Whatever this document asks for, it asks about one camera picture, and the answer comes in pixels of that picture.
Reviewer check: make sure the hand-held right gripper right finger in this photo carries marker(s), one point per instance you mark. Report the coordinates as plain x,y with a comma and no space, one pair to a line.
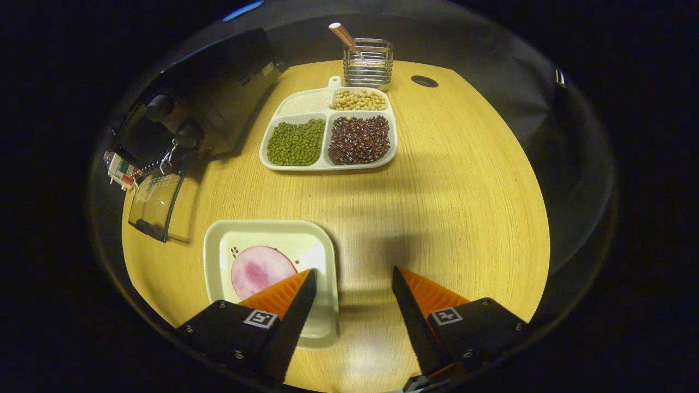
418,327

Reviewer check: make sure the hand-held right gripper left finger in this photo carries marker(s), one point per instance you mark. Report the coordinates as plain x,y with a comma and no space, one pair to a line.
289,327

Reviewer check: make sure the pink ham slice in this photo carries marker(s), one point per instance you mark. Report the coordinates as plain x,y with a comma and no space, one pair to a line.
256,270

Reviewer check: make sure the white square plate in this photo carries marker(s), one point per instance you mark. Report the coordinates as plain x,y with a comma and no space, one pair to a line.
262,234

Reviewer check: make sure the black electric oven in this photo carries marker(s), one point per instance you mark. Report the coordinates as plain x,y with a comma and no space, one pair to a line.
229,82

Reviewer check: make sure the pile of green mung beans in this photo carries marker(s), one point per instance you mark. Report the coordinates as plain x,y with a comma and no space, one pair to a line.
295,143

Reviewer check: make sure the white divided tray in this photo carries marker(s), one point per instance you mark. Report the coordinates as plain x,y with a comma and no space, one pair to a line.
326,142

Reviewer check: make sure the pile of red beans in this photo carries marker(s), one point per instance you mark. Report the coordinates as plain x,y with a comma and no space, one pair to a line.
359,141

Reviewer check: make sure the pile of white rice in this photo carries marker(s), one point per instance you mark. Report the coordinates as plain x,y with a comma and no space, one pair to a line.
306,102

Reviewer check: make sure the white box with coloured labels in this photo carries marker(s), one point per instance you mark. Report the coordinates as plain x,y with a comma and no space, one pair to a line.
117,170

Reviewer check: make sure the pile of yellow soybeans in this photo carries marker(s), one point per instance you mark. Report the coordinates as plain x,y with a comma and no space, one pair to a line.
357,100

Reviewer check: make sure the red white striped stick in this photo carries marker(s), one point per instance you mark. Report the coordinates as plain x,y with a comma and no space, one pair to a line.
343,35

